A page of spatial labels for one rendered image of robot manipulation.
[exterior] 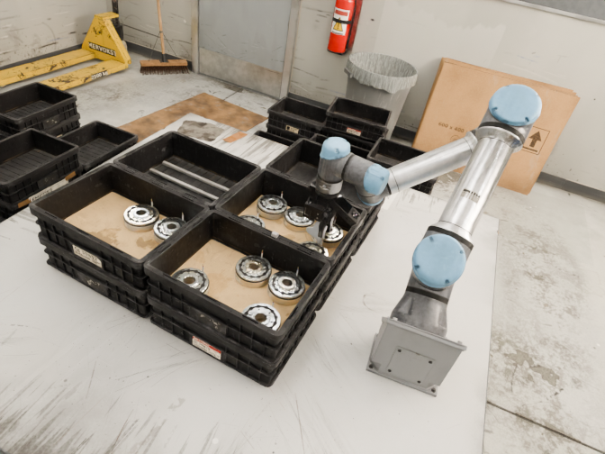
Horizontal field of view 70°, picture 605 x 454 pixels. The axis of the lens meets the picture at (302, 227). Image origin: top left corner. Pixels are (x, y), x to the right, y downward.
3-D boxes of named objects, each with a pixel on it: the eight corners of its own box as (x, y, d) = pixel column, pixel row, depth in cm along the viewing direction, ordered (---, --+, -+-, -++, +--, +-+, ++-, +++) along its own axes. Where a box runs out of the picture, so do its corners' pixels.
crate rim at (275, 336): (330, 268, 120) (332, 262, 119) (278, 345, 98) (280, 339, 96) (212, 213, 131) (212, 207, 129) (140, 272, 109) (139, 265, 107)
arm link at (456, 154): (508, 120, 128) (353, 184, 135) (516, 101, 117) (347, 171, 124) (526, 153, 124) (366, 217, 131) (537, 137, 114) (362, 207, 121)
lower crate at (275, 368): (318, 315, 133) (325, 289, 125) (269, 393, 111) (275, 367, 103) (211, 262, 143) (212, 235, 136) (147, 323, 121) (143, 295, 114)
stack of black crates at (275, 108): (326, 153, 328) (335, 112, 307) (312, 170, 306) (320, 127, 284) (279, 137, 337) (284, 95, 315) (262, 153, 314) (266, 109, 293)
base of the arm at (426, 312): (437, 336, 122) (447, 303, 124) (451, 340, 107) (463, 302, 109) (385, 317, 124) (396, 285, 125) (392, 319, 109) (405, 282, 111)
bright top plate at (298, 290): (311, 283, 122) (311, 281, 121) (292, 304, 114) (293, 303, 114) (281, 267, 125) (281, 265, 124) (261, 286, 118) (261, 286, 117)
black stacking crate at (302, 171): (385, 197, 170) (393, 173, 163) (359, 237, 148) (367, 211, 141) (297, 162, 181) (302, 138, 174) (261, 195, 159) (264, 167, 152)
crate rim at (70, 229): (212, 213, 131) (212, 207, 129) (140, 271, 109) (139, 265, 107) (111, 167, 141) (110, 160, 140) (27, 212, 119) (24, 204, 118)
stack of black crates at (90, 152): (103, 169, 269) (95, 119, 248) (144, 186, 262) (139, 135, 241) (50, 201, 239) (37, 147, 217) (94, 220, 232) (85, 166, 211)
